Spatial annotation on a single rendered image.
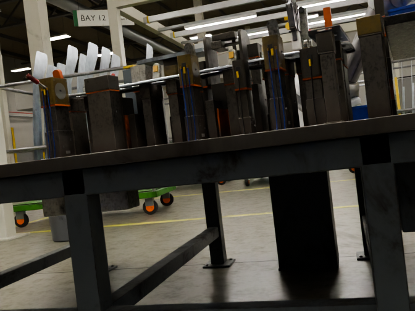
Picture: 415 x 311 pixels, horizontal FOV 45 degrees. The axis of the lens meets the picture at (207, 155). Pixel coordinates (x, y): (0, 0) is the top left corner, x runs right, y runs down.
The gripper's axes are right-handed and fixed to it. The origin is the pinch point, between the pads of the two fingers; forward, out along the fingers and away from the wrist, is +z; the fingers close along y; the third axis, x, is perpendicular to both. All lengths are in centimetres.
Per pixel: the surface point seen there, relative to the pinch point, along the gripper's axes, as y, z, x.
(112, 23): 546, -198, 411
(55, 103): -18, 10, 102
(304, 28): 20.0, -8.8, -0.1
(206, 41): 19.8, -11.9, 44.2
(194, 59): -13.0, 1.8, 37.7
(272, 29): -12.8, -3.3, 5.6
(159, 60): 32, -10, 75
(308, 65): -18.5, 12.7, -6.7
